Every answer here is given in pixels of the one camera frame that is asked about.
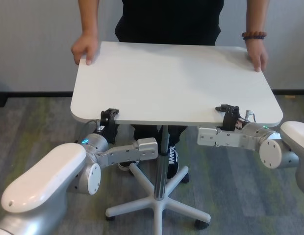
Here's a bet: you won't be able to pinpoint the person's right forearm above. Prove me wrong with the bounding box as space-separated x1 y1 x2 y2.
77 0 99 37

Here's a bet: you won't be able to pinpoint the silver right arm cable plug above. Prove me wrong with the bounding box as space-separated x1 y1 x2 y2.
242 110 257 123

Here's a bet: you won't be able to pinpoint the person's left hand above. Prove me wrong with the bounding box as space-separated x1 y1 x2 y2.
245 39 269 73

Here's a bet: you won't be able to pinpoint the black trousers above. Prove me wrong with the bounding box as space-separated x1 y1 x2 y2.
131 124 188 149

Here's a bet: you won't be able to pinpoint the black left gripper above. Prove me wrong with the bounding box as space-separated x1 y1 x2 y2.
100 107 120 144

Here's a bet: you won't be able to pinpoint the white rectangular table top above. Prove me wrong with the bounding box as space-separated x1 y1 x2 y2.
70 41 284 128

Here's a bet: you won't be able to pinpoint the brown wooden bead bracelet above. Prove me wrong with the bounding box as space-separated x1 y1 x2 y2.
241 31 267 39

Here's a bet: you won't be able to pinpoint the person's left forearm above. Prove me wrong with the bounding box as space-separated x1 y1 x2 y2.
242 0 267 34

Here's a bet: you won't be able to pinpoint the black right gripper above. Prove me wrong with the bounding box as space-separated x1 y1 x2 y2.
215 104 243 130

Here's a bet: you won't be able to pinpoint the person's right hand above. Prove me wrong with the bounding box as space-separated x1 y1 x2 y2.
70 33 100 66

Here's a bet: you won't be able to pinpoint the grey metal table column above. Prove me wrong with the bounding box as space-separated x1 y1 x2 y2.
154 125 170 203

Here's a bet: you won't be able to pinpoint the black t-shirt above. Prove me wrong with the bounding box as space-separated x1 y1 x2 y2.
114 0 225 47

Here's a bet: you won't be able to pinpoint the white five-star table base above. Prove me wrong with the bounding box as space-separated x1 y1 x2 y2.
105 161 212 230

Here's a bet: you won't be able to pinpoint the grey left arm cable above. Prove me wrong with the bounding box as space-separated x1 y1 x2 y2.
75 119 106 144

